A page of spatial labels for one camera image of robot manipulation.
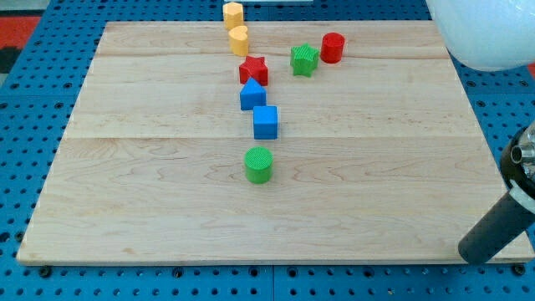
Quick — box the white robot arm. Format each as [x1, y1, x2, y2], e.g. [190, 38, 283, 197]
[425, 0, 534, 71]

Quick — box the red star block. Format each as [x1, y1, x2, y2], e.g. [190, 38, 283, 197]
[238, 56, 269, 86]

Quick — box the green star block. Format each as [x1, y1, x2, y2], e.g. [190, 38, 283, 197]
[290, 43, 319, 77]

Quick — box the green cylinder block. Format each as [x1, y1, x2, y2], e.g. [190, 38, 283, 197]
[244, 146, 273, 184]

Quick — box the blue cube block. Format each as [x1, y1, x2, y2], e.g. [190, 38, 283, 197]
[252, 105, 278, 140]

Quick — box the blue triangle block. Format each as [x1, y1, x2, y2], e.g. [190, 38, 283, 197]
[239, 78, 267, 110]

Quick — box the wooden board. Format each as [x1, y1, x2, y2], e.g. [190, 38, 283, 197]
[17, 21, 504, 266]

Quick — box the yellow heart block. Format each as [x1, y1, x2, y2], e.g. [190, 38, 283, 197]
[228, 25, 249, 57]

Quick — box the red cylinder block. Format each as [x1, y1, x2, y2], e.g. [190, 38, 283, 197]
[320, 32, 345, 64]

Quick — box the yellow hexagon block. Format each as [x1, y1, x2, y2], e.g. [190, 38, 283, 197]
[222, 2, 244, 30]

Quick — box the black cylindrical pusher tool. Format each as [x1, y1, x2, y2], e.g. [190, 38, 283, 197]
[457, 125, 534, 264]

